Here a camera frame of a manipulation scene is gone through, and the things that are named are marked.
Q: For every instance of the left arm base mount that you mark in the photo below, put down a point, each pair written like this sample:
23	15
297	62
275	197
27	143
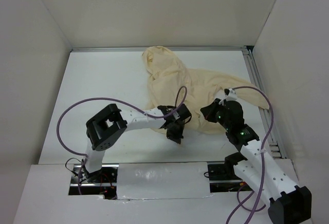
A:
103	182

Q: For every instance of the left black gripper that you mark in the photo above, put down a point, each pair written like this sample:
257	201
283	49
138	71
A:
175	136

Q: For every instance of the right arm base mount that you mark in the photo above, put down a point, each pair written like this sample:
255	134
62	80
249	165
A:
222	177

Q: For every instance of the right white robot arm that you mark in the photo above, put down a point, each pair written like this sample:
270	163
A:
284	199

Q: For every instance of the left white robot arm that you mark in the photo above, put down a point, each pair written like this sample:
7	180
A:
107	126

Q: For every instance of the cream yellow jacket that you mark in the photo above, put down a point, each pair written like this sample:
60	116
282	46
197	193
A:
169	78

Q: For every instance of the aluminium frame rail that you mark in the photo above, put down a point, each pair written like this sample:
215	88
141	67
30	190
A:
102	77

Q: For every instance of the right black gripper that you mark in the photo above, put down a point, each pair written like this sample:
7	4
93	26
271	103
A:
208	111

